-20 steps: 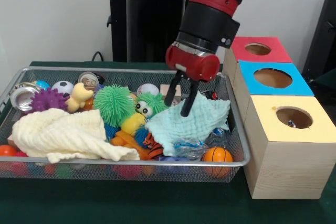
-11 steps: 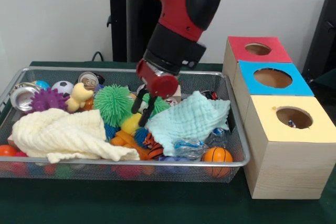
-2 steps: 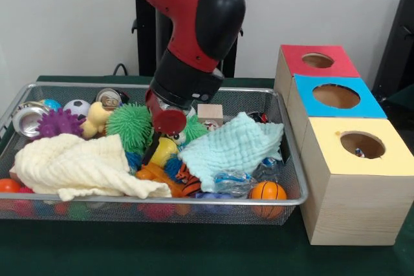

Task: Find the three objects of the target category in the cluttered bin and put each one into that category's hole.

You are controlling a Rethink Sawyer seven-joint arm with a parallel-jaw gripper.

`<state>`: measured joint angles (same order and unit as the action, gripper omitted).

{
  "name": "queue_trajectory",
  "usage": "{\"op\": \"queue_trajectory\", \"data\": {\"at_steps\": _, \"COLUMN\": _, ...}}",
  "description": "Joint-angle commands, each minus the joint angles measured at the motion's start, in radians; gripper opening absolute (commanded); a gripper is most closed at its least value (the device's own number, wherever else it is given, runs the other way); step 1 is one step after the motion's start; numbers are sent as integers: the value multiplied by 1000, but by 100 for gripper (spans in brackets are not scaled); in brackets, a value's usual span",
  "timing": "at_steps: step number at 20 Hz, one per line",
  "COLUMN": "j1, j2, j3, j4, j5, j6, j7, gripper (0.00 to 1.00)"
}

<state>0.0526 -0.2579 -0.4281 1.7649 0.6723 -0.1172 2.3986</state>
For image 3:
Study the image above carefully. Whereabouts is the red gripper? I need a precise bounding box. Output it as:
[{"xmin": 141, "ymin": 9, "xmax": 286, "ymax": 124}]
[{"xmin": 142, "ymin": 90, "xmax": 188, "ymax": 165}]

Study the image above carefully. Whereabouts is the cream waffle cloth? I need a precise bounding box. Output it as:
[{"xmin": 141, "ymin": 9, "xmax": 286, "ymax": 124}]
[{"xmin": 14, "ymin": 133, "xmax": 173, "ymax": 202}]

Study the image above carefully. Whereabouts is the light blue waffle cloth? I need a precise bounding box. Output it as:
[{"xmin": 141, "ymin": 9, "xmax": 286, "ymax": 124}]
[{"xmin": 177, "ymin": 111, "xmax": 285, "ymax": 193}]

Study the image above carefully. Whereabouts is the metal mesh bin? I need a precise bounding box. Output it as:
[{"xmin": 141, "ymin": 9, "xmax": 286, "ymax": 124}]
[{"xmin": 0, "ymin": 81, "xmax": 309, "ymax": 227}]

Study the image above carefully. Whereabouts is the wooden box with three holes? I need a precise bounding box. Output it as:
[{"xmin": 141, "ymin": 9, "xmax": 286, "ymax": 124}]
[{"xmin": 274, "ymin": 44, "xmax": 414, "ymax": 246}]

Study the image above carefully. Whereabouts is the green spiky ball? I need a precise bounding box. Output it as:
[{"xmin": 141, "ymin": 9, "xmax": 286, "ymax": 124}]
[{"xmin": 105, "ymin": 103, "xmax": 153, "ymax": 154}]

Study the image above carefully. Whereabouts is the green fuzzy toy with eyes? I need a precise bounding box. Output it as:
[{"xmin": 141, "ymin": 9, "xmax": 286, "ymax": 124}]
[{"xmin": 176, "ymin": 114, "xmax": 208, "ymax": 146}]

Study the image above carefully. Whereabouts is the yellow duck toy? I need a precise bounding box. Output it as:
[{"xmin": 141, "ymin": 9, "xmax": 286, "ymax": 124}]
[{"xmin": 80, "ymin": 101, "xmax": 116, "ymax": 140}]

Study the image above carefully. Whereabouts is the small wooden cube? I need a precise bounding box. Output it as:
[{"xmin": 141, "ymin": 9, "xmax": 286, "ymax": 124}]
[{"xmin": 197, "ymin": 103, "xmax": 224, "ymax": 127}]

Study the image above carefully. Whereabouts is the black white soccer ball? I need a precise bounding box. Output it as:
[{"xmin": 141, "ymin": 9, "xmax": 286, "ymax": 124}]
[{"xmin": 63, "ymin": 99, "xmax": 91, "ymax": 120}]

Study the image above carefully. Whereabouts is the purple spiky ball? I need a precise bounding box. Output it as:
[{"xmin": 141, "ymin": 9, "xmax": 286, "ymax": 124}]
[{"xmin": 38, "ymin": 107, "xmax": 85, "ymax": 138}]

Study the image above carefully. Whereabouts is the dark green tablecloth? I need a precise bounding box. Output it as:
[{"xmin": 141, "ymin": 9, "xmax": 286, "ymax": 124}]
[
  {"xmin": 0, "ymin": 75, "xmax": 414, "ymax": 276},
  {"xmin": 386, "ymin": 83, "xmax": 414, "ymax": 121}
]

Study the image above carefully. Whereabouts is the orange basketball toy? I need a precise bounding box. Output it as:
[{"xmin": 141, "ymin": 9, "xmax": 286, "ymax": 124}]
[{"xmin": 248, "ymin": 180, "xmax": 288, "ymax": 218}]

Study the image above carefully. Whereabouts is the silver metal can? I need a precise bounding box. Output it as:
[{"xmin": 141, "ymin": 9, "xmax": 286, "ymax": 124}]
[{"xmin": 13, "ymin": 103, "xmax": 49, "ymax": 140}]

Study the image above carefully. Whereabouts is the black stand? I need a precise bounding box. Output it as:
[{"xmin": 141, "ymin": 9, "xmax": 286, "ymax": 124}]
[{"xmin": 371, "ymin": 0, "xmax": 414, "ymax": 102}]

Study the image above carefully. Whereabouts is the black cable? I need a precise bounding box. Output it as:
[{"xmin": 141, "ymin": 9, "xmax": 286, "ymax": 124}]
[{"xmin": 112, "ymin": 62, "xmax": 140, "ymax": 77}]

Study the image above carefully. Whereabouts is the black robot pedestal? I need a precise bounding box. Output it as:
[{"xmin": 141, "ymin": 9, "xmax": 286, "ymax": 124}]
[{"xmin": 125, "ymin": 0, "xmax": 259, "ymax": 79}]

